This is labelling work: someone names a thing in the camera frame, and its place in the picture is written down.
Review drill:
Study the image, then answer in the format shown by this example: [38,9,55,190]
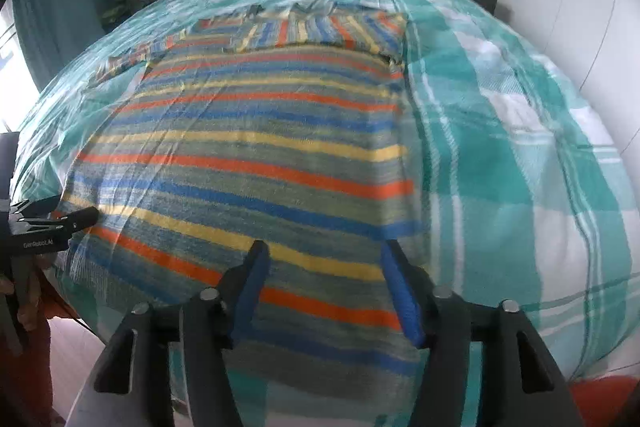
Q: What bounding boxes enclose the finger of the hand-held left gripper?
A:
[22,206,100,235]
[12,194,63,215]

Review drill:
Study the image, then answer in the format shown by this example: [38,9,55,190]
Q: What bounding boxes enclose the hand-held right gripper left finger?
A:
[92,239,273,427]

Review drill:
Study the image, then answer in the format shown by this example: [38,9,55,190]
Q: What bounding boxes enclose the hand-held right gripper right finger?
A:
[380,238,586,427]

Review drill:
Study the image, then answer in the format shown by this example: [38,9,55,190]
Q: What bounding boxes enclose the multicolour striped sweater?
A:
[55,4,431,373]

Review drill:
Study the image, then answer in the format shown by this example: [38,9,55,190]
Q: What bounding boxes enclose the person's left hand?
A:
[17,257,45,330]

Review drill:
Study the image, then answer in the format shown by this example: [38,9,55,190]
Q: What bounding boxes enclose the person's orange pants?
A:
[0,257,76,427]

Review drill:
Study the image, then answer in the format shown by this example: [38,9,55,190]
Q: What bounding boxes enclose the window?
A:
[0,2,31,132]

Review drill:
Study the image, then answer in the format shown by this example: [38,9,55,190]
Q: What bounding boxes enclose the teal checked bedspread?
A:
[10,0,640,427]

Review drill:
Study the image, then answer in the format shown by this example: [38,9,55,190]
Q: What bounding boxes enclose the orange garment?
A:
[565,377,640,427]

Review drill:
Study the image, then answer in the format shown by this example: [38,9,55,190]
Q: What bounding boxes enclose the white wardrobe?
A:
[500,0,640,178]

